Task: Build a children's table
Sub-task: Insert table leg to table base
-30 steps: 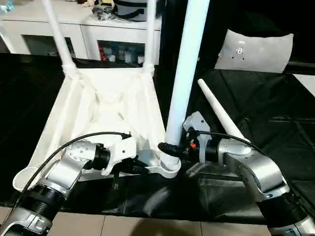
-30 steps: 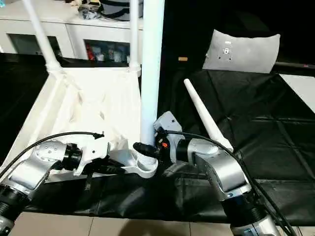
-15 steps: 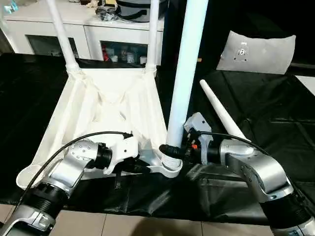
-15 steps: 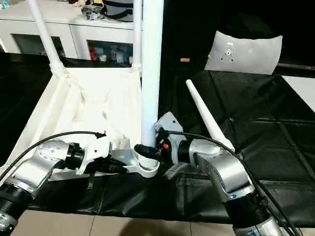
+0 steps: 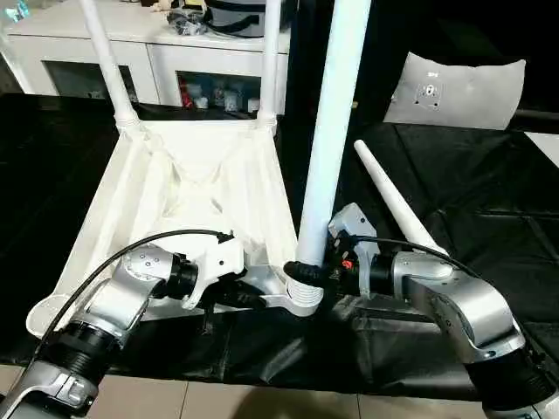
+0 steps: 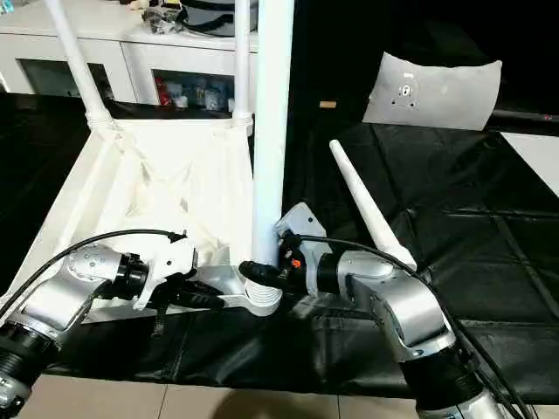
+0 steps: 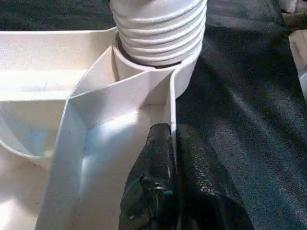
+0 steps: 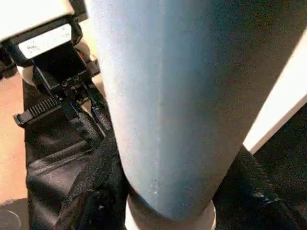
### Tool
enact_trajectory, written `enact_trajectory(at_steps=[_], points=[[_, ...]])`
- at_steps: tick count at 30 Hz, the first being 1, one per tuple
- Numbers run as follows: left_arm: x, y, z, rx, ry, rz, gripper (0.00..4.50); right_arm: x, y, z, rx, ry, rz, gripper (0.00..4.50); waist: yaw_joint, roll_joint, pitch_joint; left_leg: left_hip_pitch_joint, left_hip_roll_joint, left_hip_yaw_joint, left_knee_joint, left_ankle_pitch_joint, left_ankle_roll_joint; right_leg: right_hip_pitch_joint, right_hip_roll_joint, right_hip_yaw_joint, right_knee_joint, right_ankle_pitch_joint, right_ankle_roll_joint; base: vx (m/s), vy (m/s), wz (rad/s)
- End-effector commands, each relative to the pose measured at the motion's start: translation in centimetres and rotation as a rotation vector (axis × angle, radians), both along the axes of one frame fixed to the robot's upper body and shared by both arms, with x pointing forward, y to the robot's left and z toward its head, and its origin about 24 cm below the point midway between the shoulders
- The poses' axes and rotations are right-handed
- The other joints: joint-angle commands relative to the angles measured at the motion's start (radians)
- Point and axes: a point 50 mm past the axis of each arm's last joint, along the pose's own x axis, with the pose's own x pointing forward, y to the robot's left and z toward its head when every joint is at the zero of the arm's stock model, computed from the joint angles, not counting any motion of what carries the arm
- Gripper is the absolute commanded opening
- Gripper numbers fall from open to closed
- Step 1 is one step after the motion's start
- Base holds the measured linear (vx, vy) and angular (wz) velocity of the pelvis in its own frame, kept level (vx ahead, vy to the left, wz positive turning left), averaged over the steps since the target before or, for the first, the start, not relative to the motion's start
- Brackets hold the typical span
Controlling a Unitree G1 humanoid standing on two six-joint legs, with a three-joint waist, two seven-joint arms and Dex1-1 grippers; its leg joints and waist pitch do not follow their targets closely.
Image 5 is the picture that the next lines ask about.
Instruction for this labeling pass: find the black floor mat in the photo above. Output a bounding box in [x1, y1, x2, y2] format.
[0, 92, 559, 401]

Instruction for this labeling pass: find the white plastic table leg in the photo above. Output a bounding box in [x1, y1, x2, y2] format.
[353, 139, 451, 257]
[80, 0, 139, 127]
[283, 0, 373, 306]
[257, 0, 283, 126]

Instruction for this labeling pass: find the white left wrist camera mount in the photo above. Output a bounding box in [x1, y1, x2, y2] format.
[181, 237, 245, 311]

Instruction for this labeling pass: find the grey printed cushion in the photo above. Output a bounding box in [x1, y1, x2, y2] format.
[383, 51, 528, 131]

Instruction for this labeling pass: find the white plastic table top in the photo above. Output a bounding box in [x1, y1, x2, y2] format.
[25, 116, 327, 340]

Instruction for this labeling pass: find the grey round bag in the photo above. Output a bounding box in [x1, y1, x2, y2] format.
[204, 0, 272, 38]

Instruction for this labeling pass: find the white teal slim pole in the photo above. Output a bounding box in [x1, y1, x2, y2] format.
[8, 0, 31, 23]

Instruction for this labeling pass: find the white flat panel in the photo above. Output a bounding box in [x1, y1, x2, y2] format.
[526, 130, 559, 169]

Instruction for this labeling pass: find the white glass-door cabinet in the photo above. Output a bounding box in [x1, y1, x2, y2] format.
[0, 8, 292, 113]

